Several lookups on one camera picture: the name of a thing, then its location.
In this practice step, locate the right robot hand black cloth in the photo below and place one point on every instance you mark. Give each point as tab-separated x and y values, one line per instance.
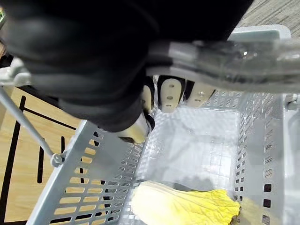
82	58

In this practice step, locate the grey plastic shopping basket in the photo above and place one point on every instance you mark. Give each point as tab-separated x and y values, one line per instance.
211	145

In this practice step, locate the wooden board with black lines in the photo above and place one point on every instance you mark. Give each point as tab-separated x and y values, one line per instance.
14	187

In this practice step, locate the yellow napa cabbage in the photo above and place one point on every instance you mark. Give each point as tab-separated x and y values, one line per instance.
178	206

